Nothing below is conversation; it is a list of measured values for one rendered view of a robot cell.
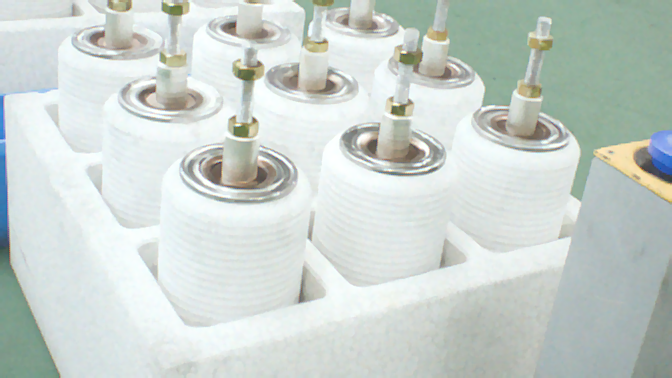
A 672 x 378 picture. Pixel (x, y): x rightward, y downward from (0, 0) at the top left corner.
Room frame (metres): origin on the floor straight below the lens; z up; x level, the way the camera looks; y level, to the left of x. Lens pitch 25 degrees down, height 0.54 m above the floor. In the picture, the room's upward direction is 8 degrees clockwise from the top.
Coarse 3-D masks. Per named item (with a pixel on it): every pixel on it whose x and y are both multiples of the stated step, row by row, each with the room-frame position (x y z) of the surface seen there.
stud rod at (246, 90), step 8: (248, 48) 0.51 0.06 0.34; (256, 48) 0.52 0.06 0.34; (248, 56) 0.51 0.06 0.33; (256, 56) 0.52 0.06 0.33; (248, 64) 0.51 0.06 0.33; (240, 80) 0.52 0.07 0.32; (240, 88) 0.52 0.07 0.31; (248, 88) 0.51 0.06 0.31; (240, 96) 0.51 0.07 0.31; (248, 96) 0.51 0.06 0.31; (240, 104) 0.51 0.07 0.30; (248, 104) 0.51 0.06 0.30; (240, 112) 0.51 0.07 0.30; (248, 112) 0.51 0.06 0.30; (240, 120) 0.51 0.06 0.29; (248, 120) 0.52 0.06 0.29
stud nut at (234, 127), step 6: (228, 120) 0.52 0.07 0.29; (234, 120) 0.51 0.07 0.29; (252, 120) 0.52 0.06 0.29; (228, 126) 0.52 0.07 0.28; (234, 126) 0.51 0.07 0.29; (240, 126) 0.51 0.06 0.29; (246, 126) 0.51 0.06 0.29; (252, 126) 0.51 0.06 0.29; (258, 126) 0.52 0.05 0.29; (234, 132) 0.51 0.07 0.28; (240, 132) 0.51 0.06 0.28; (246, 132) 0.51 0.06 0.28; (252, 132) 0.51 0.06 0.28
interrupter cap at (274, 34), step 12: (216, 24) 0.78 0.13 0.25; (228, 24) 0.79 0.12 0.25; (264, 24) 0.80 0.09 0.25; (276, 24) 0.80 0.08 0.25; (216, 36) 0.75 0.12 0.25; (228, 36) 0.75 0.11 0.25; (240, 36) 0.77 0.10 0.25; (264, 36) 0.77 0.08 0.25; (276, 36) 0.77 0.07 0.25; (288, 36) 0.77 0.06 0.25
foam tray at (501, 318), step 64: (64, 192) 0.58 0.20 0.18; (64, 256) 0.57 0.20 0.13; (128, 256) 0.51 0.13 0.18; (320, 256) 0.55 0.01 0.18; (448, 256) 0.59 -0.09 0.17; (512, 256) 0.58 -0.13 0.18; (64, 320) 0.58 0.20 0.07; (128, 320) 0.46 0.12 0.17; (256, 320) 0.46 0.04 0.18; (320, 320) 0.47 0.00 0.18; (384, 320) 0.49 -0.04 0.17; (448, 320) 0.53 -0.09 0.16; (512, 320) 0.56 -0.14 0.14
